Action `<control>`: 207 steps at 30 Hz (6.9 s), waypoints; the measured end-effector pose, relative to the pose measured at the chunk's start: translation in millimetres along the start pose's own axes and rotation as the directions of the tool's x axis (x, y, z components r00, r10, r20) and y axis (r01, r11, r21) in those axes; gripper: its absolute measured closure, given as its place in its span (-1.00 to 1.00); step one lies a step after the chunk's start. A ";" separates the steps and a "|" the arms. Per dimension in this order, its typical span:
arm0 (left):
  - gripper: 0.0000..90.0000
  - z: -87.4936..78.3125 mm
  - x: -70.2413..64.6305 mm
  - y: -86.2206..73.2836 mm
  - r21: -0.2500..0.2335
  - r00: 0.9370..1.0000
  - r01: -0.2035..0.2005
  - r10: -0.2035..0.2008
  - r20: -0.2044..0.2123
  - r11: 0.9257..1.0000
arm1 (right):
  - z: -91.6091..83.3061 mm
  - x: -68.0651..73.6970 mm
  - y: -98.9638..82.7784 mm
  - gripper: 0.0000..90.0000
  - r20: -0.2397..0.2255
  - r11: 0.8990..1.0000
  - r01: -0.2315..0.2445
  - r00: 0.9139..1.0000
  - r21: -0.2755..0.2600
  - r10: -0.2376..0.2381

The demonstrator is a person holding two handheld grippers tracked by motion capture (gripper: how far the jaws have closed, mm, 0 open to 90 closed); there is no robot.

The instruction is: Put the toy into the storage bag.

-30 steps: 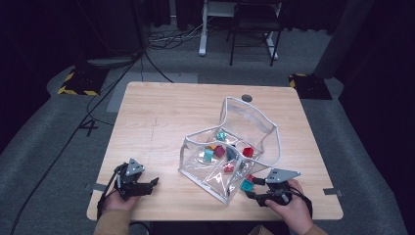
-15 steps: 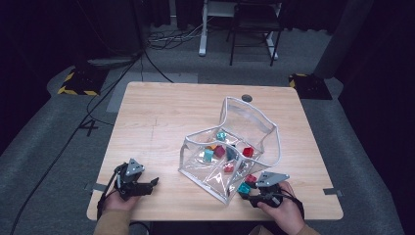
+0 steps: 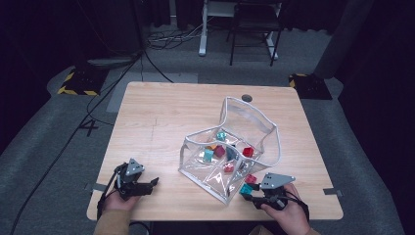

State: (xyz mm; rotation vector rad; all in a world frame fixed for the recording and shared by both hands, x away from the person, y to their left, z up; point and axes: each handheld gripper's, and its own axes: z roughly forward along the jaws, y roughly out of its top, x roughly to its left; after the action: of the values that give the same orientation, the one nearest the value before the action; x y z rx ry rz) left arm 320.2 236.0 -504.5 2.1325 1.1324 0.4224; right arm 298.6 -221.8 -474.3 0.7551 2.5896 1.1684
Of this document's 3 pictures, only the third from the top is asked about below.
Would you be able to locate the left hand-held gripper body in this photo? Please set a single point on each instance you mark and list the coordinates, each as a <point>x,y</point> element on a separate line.
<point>129,181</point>

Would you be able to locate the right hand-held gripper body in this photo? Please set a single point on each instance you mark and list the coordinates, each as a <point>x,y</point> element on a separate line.
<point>275,181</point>

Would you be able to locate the plain teal building block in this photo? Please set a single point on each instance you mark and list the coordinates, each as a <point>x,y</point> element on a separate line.
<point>246,189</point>

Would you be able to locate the red white dotted building block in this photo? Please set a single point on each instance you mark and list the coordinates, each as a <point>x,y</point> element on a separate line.
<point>228,167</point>

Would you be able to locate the dark blue long printed block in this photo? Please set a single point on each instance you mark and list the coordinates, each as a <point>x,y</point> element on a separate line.
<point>231,153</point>

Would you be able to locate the magenta building block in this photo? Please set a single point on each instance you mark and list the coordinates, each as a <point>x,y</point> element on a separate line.
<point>220,151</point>

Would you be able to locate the teal sloped building block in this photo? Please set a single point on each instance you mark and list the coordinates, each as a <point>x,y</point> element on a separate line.
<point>208,155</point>

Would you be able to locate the orange building block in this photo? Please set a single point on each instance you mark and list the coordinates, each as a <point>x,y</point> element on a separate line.
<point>212,147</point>

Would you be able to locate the teal printed building block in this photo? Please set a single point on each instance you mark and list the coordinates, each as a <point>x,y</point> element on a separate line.
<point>221,136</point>

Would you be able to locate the clear plastic bag white trim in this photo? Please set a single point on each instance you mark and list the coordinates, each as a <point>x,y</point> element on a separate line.
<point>248,117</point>

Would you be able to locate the person's left hand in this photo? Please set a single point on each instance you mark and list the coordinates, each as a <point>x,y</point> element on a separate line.
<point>117,204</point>

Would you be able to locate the person's right hand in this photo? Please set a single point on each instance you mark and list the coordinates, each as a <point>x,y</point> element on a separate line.
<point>292,218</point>

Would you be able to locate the grey tape piece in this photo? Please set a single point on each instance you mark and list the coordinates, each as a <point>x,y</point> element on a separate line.
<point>332,192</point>
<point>99,187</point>

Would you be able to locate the black yellow striped stand base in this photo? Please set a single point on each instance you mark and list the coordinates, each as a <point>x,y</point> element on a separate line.
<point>310,86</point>
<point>83,81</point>

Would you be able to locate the grey floor bar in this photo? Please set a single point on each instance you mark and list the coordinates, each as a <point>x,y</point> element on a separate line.
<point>111,61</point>

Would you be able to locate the black chair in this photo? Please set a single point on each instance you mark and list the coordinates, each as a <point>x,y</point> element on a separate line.
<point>256,23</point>

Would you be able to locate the white desk frame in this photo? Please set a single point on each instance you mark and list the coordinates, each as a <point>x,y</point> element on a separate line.
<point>203,39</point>

